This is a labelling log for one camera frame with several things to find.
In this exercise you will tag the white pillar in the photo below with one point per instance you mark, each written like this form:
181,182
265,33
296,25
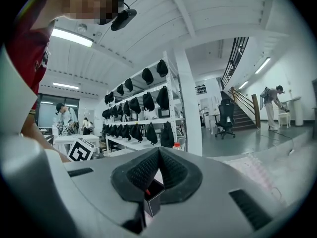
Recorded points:
190,103

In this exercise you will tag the row of black bags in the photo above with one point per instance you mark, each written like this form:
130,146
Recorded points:
138,108

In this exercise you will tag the black box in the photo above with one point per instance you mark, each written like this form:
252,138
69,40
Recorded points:
154,199

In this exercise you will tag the white work table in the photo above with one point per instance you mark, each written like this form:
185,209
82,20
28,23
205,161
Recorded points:
71,139

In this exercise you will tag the red cap bottle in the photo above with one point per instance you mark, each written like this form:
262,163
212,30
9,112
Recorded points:
177,146

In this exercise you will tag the wooden staircase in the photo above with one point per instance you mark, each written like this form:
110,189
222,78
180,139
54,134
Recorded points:
244,115

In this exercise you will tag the white pedestal stand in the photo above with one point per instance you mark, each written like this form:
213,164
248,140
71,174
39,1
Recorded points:
297,110

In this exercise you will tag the person's red shirt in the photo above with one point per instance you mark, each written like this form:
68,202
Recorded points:
27,53

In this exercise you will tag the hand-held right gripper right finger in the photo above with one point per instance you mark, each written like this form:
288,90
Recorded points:
218,182

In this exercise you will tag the black office chair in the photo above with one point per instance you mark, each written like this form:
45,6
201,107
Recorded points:
226,118

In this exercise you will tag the black head camera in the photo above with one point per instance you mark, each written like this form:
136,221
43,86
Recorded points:
123,18

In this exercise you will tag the long ceiling light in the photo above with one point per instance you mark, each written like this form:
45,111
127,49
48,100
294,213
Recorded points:
65,85
243,84
71,37
262,65

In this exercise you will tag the pink checked tablecloth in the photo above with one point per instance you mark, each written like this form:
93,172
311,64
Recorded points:
250,167

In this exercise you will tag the small white chair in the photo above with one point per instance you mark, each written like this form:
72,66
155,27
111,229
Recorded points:
284,119

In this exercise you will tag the person's left forearm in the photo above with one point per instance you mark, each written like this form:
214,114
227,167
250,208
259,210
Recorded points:
37,135

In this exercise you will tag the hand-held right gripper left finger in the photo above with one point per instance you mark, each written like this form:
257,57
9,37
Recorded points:
99,182

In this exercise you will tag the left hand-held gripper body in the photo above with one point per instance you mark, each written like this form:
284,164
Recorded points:
80,151

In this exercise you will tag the white metal shelf rack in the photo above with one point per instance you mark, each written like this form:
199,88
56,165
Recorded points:
171,103

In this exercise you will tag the black balcony railing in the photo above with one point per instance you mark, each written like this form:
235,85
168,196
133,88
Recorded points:
234,61

